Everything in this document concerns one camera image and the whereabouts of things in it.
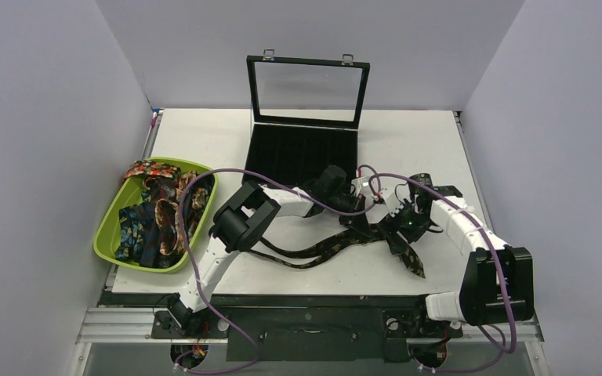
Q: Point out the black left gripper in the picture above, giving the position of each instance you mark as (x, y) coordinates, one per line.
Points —
(357, 220)

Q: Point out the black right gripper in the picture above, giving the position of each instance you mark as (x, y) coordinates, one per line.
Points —
(397, 228)

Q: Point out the black gold floral tie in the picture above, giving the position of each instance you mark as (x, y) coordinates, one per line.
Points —
(328, 248)

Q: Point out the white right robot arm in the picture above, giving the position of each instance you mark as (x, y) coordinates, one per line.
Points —
(497, 284)

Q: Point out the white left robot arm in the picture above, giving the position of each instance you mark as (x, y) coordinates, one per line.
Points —
(241, 223)

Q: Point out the black display case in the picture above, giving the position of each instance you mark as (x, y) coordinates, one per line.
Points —
(305, 115)

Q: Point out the brown paisley tie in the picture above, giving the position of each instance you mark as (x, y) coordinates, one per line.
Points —
(166, 206)

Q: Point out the red floral tie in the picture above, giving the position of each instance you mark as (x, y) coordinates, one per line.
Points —
(149, 172)

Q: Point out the blue floral tie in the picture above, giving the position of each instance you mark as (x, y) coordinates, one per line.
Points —
(134, 223)

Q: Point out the green plastic bin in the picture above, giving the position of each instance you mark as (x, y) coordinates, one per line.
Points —
(107, 237)

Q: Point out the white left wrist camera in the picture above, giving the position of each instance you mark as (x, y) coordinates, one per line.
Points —
(362, 187)

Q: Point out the aluminium rail frame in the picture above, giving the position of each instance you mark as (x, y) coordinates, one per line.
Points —
(136, 325)

